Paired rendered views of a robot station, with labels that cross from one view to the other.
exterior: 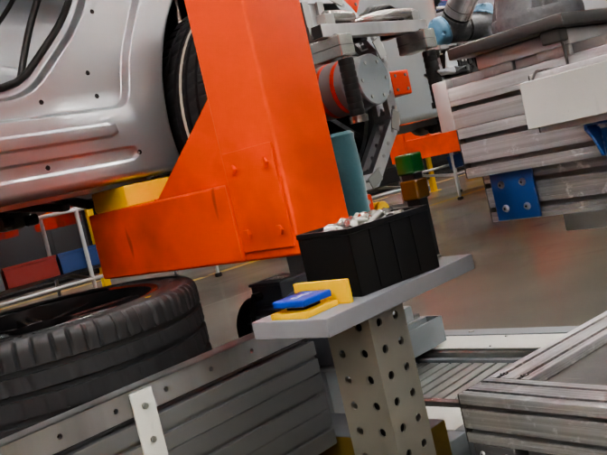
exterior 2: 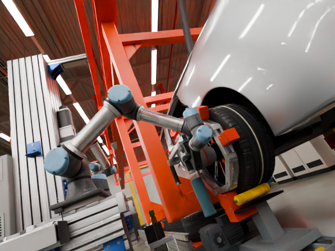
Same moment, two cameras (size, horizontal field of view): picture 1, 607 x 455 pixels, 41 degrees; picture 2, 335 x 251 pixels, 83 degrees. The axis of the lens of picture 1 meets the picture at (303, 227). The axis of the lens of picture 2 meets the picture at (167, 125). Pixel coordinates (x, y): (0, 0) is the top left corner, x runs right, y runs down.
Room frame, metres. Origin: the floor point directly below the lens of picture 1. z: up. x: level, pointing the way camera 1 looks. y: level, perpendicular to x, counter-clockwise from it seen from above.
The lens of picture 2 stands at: (2.59, -1.47, 0.61)
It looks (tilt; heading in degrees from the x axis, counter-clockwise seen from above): 23 degrees up; 115
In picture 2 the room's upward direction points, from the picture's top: 23 degrees counter-clockwise
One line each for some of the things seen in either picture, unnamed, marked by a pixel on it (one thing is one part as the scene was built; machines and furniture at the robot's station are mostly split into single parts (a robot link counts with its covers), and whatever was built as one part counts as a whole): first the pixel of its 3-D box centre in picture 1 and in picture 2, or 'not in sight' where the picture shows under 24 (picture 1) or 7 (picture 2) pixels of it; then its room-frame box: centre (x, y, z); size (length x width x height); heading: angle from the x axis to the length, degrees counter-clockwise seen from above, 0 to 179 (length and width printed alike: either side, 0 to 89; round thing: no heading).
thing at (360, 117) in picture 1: (351, 88); (174, 174); (1.87, -0.18, 0.83); 0.04 x 0.04 x 0.16
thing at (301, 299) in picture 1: (303, 301); not in sight; (1.32, 0.03, 0.47); 0.07 x 0.07 x 0.02; 46
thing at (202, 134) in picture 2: not in sight; (201, 136); (2.33, -0.62, 0.85); 0.11 x 0.08 x 0.09; 136
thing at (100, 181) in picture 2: not in sight; (98, 183); (1.38, -0.46, 0.98); 0.13 x 0.12 x 0.14; 25
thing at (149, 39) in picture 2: not in sight; (209, 40); (2.59, 1.00, 2.54); 2.58 x 0.12 x 0.42; 46
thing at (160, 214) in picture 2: not in sight; (166, 205); (0.48, 1.60, 0.69); 0.52 x 0.17 x 0.35; 46
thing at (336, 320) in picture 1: (370, 293); (157, 240); (1.44, -0.09, 0.44); 0.43 x 0.17 x 0.03; 136
